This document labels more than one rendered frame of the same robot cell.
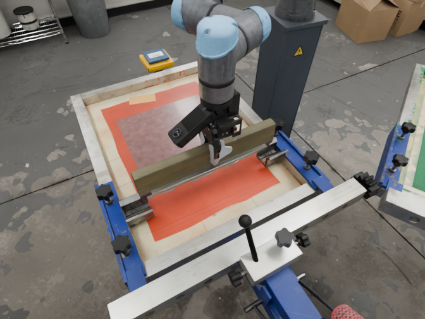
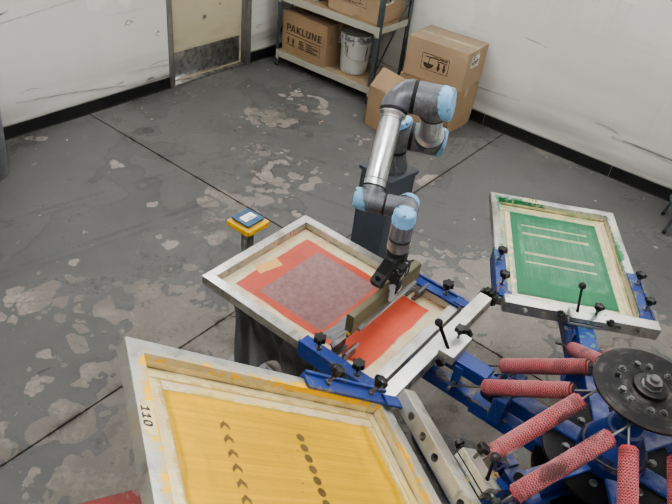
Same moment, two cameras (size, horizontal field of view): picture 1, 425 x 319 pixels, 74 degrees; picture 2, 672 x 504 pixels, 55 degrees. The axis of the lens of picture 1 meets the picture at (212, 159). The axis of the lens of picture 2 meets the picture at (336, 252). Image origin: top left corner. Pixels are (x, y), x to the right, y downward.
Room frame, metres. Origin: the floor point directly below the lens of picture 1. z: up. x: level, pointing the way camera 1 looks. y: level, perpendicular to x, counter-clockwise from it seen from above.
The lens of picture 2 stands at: (-0.92, 0.97, 2.55)
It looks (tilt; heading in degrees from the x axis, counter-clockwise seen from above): 37 degrees down; 332
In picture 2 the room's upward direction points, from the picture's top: 8 degrees clockwise
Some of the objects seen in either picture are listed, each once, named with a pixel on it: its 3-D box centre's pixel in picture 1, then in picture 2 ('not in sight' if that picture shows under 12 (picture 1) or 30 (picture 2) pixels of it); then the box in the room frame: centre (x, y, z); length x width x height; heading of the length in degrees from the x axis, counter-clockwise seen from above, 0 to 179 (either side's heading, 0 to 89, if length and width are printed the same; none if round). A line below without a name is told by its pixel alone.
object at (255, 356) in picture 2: not in sight; (280, 358); (0.63, 0.32, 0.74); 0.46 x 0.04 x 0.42; 28
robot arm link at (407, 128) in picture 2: not in sight; (397, 132); (1.12, -0.32, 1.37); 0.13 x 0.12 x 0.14; 53
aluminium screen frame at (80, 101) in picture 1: (180, 138); (333, 293); (0.68, 0.11, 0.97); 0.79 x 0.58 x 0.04; 28
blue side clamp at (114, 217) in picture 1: (120, 230); (336, 367); (0.33, 0.24, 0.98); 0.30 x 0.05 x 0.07; 28
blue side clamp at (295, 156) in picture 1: (288, 156); (426, 289); (0.59, -0.25, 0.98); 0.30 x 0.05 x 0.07; 28
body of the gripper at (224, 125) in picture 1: (219, 114); (395, 262); (0.50, -0.01, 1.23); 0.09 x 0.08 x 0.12; 118
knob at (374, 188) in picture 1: (360, 187); (486, 298); (0.44, -0.41, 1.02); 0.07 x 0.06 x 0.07; 28
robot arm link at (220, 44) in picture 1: (217, 51); (402, 224); (0.50, -0.01, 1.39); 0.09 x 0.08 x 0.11; 143
